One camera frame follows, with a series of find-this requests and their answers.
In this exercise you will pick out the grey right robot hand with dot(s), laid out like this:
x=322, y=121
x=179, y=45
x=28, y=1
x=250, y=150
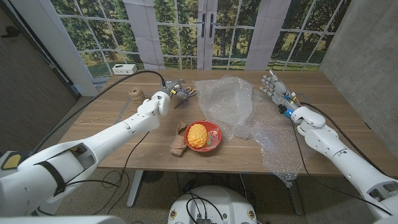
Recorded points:
x=278, y=91

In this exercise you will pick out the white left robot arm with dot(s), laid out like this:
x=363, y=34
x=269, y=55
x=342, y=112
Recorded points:
x=109, y=140

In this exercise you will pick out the brown twine spool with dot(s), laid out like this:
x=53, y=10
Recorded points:
x=136, y=95

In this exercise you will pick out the red bowl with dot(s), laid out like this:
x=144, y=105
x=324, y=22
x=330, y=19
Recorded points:
x=216, y=142

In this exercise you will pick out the black wall hook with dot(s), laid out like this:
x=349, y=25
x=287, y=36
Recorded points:
x=12, y=30

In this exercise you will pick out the black round ribbed object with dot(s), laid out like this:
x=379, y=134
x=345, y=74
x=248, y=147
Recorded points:
x=152, y=176

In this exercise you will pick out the small wrapped candy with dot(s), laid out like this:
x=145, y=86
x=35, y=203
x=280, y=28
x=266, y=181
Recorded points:
x=214, y=134

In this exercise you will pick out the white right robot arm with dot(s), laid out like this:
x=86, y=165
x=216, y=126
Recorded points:
x=342, y=158

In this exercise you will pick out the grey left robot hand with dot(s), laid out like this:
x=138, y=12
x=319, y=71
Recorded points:
x=172, y=87

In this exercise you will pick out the printed forest window backdrop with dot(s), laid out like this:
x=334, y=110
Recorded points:
x=102, y=31

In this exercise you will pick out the clear bubble wrap sheet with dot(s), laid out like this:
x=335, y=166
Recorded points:
x=230, y=99

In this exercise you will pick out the crumpled beige cloth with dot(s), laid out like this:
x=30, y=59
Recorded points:
x=178, y=144

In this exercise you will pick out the loose brown twine strand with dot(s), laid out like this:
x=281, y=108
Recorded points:
x=93, y=119

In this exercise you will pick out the yellow black foot pedal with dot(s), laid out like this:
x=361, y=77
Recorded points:
x=12, y=160

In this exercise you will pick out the white table leg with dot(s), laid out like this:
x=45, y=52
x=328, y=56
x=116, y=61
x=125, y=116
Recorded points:
x=134, y=189

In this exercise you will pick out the grey table leg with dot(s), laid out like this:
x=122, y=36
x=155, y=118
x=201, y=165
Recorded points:
x=297, y=199

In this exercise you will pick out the white power strip box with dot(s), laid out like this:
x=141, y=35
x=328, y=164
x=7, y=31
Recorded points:
x=124, y=69

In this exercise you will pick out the yellow textured toy fruit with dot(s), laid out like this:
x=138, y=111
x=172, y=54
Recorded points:
x=197, y=135

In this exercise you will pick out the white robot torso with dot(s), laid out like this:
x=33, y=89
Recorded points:
x=236, y=205

